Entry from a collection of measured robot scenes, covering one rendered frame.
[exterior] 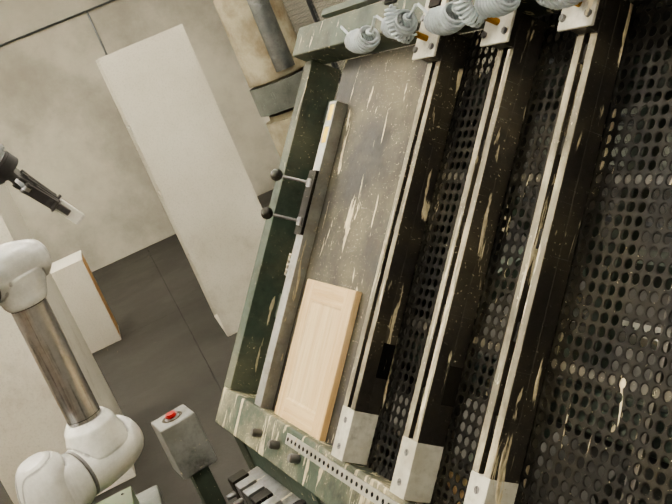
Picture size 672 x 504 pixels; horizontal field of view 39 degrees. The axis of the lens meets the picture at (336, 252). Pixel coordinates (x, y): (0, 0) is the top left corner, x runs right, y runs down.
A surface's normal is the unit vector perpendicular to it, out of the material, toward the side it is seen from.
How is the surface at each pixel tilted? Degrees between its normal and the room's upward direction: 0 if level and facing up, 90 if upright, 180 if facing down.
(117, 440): 89
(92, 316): 90
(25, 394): 90
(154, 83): 90
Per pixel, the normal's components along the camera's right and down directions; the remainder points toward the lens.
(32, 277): 0.78, 0.01
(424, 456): 0.44, 0.08
